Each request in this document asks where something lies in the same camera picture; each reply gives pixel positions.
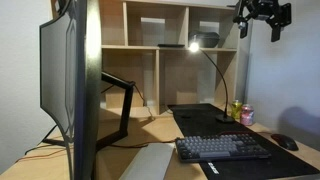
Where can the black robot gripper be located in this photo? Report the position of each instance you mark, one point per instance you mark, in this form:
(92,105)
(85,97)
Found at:
(266,10)

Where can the black gooseneck desk lamp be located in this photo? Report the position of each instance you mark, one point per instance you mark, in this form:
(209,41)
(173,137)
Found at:
(225,117)

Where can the black bag on shelf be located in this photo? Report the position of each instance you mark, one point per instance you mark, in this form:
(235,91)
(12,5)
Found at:
(205,37)

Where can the yellow green drink can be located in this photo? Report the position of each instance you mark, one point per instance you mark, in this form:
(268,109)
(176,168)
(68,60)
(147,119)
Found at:
(236,109)

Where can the pink drink can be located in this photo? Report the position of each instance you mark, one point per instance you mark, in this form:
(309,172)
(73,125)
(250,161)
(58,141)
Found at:
(247,115)

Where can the flat black device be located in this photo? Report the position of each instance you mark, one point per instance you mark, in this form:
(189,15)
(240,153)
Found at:
(170,45)

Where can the wooden cubby shelf unit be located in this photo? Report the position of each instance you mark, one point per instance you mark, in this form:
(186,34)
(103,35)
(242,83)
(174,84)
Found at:
(156,66)

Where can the black computer mouse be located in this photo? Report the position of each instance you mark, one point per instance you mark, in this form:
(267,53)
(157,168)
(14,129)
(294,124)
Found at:
(285,142)

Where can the grey mechanical keyboard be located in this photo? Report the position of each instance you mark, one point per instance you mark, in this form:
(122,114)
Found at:
(220,146)

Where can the black desk mat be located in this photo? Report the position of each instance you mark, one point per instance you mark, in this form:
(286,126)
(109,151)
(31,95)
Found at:
(240,166)

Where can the black angular monitor stand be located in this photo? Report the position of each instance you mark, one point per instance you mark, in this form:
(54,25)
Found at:
(126,106)

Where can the grey keyboard wrist rest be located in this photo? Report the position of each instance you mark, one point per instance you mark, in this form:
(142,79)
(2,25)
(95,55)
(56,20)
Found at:
(150,163)

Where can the black curved computer monitor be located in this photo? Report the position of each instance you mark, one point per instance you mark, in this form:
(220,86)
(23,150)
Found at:
(83,100)

